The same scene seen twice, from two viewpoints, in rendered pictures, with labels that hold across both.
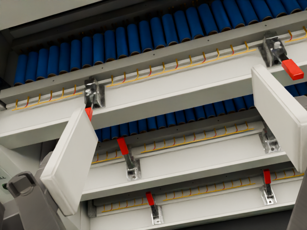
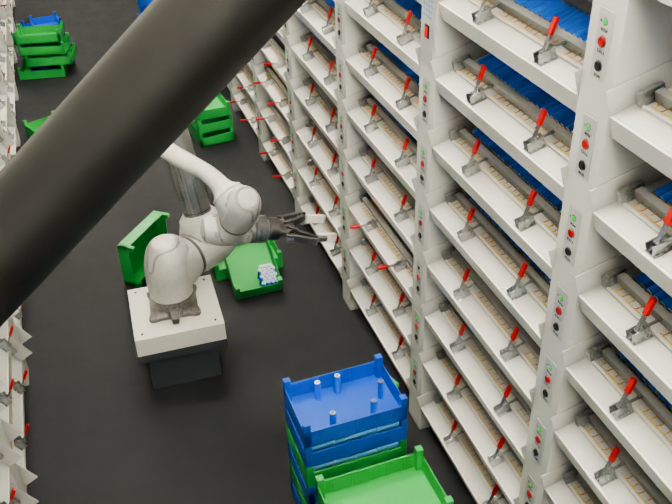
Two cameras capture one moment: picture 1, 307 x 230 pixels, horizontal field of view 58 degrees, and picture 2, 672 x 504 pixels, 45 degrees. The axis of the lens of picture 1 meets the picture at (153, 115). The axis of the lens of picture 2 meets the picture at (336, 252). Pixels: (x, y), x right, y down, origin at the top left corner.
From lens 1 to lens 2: 2.59 m
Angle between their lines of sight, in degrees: 49
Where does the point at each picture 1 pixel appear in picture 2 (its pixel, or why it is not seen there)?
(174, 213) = (375, 319)
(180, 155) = (384, 284)
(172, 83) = (382, 245)
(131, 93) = (376, 236)
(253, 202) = (392, 350)
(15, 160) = (349, 221)
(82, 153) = (315, 219)
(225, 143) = (395, 298)
